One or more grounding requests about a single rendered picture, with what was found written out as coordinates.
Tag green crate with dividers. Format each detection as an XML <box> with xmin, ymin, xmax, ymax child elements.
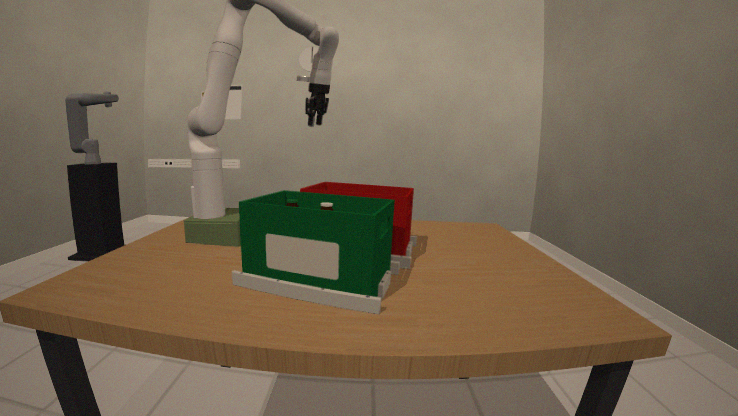
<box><xmin>243</xmin><ymin>190</ymin><xmax>395</xmax><ymax>297</ymax></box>

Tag red crate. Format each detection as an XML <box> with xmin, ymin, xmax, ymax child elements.
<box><xmin>312</xmin><ymin>182</ymin><xmax>414</xmax><ymax>256</ymax></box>

